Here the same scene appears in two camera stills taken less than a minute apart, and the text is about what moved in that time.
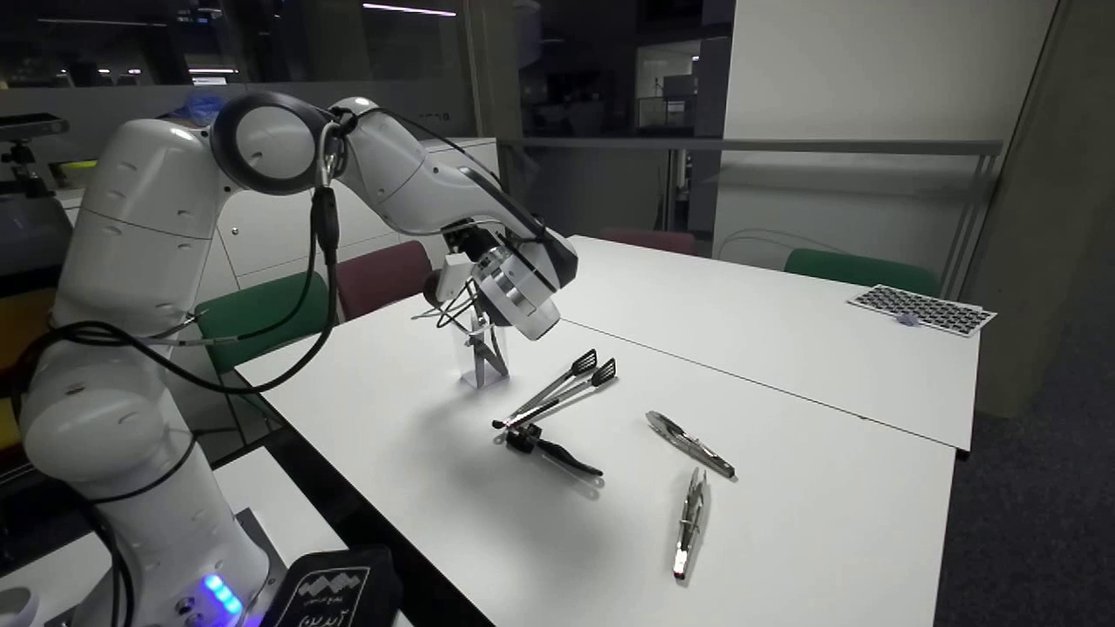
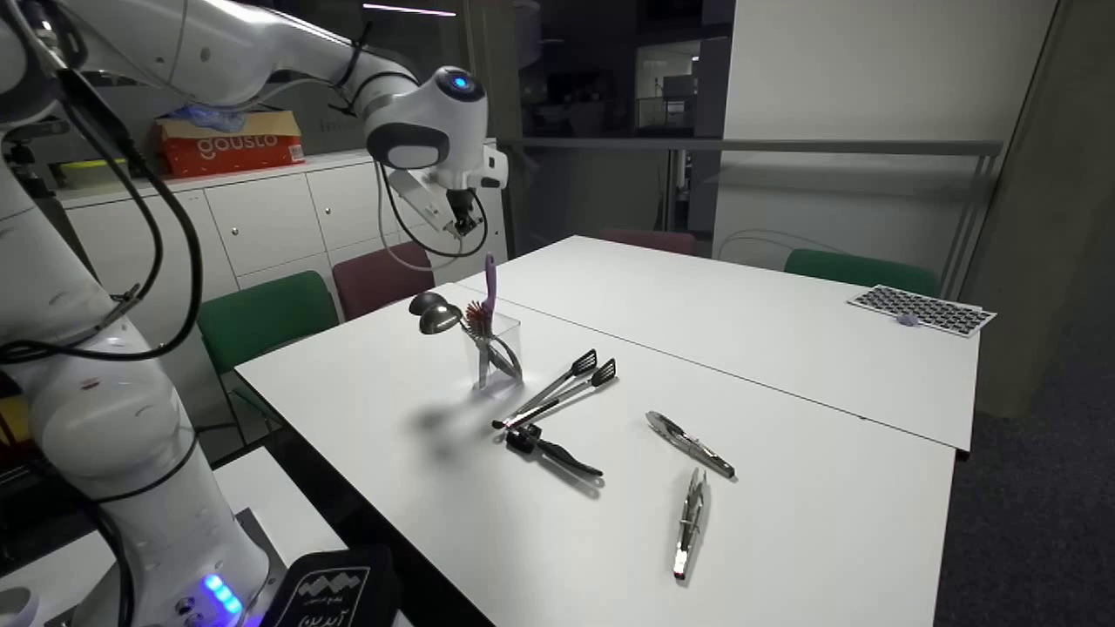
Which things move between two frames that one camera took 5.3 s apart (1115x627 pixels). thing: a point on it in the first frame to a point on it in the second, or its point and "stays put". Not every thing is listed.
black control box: (337, 589) stays put
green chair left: (258, 318) stays put
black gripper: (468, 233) to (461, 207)
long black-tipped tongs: (586, 374) stays put
